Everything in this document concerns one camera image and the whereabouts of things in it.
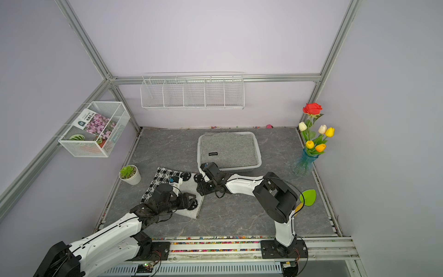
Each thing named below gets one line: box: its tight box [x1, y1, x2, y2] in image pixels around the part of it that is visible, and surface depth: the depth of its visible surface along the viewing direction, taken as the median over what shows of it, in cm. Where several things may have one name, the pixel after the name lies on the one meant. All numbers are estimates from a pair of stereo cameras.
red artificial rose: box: [302, 102, 323, 115], surface depth 80 cm
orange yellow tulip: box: [314, 143, 327, 153], surface depth 73 cm
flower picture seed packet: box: [72, 107, 117, 139], surface depth 76 cm
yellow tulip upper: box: [325, 126, 336, 138], surface depth 79 cm
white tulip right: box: [318, 124, 328, 135], surface depth 81 cm
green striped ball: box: [69, 133, 86, 141], surface depth 72 cm
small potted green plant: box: [118, 164, 142, 186], surface depth 91 cm
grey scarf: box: [200, 131, 259, 168], surface depth 98 cm
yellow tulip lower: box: [305, 140, 315, 149], surface depth 75 cm
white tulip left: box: [298, 121, 308, 131], surface depth 84 cm
